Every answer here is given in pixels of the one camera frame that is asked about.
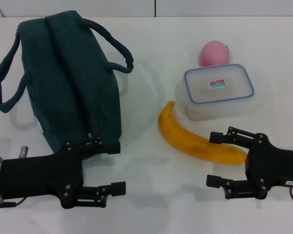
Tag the pink peach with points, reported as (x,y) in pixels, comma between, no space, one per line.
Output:
(213,53)

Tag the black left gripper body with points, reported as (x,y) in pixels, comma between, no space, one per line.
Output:
(39,175)

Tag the yellow banana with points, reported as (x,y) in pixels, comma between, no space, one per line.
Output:
(175,136)

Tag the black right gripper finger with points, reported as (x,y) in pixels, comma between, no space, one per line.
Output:
(218,137)
(214,181)

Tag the clear container with blue-rimmed lid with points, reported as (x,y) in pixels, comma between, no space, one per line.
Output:
(197,97)

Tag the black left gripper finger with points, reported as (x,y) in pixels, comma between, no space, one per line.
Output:
(117,188)
(112,148)

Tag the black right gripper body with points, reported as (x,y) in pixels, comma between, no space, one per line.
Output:
(273,168)

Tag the dark teal insulated lunch bag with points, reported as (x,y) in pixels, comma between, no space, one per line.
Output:
(88,85)

